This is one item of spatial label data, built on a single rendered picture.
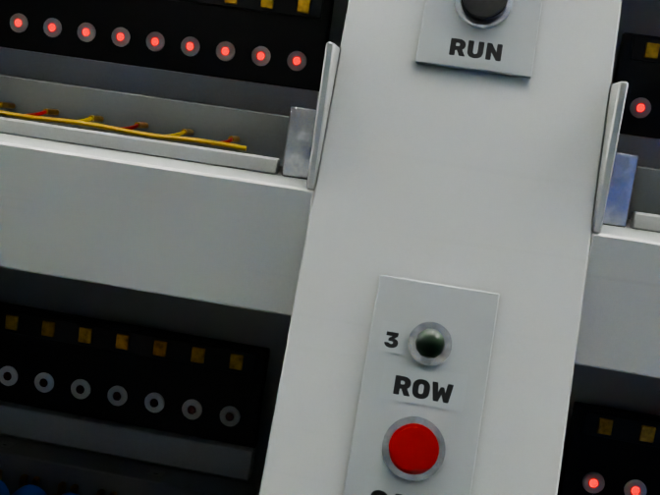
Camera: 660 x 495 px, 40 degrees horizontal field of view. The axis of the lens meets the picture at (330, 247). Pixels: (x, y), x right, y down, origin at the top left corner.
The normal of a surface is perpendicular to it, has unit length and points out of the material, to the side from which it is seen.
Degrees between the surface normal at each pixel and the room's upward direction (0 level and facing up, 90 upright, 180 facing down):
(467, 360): 90
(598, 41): 90
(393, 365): 90
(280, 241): 106
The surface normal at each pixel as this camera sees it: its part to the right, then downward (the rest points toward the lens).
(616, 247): -0.13, 0.11
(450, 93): -0.08, -0.17
